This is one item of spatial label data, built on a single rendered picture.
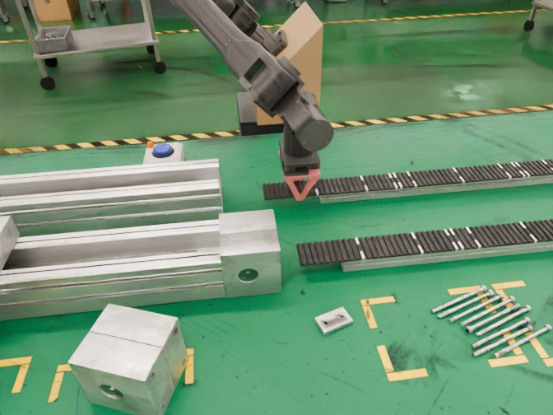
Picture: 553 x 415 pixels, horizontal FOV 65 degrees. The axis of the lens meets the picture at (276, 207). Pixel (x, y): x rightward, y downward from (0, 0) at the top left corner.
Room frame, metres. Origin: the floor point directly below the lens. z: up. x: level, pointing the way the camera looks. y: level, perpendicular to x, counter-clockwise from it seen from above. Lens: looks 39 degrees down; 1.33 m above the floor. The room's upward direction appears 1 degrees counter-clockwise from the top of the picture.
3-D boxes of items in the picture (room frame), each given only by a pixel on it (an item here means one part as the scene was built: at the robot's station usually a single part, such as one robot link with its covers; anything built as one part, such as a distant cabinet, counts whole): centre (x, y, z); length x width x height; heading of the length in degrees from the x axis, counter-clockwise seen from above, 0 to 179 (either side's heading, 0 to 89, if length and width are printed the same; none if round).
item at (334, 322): (0.40, -0.08, 0.78); 0.05 x 0.03 x 0.01; 114
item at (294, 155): (0.70, -0.04, 0.92); 0.10 x 0.07 x 0.07; 6
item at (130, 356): (0.33, 0.19, 0.83); 0.11 x 0.10 x 0.10; 165
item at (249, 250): (0.52, 0.05, 0.83); 0.12 x 0.09 x 0.10; 6
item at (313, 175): (0.69, -0.05, 0.85); 0.07 x 0.07 x 0.09; 6
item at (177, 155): (0.80, 0.24, 0.81); 0.10 x 0.08 x 0.06; 6
